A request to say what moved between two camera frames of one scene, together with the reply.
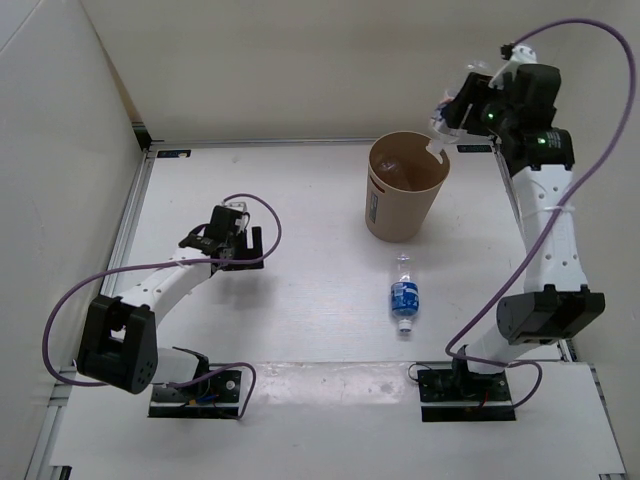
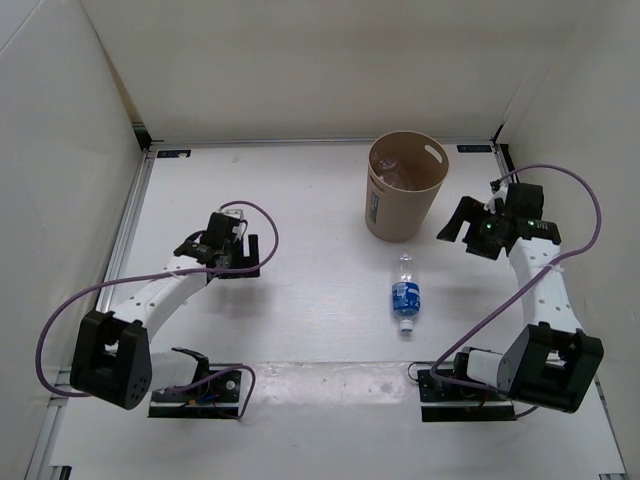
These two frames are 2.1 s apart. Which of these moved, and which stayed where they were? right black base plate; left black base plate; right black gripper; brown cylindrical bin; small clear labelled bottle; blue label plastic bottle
Moved: right black gripper; small clear labelled bottle
Stayed: right black base plate; blue label plastic bottle; left black base plate; brown cylindrical bin
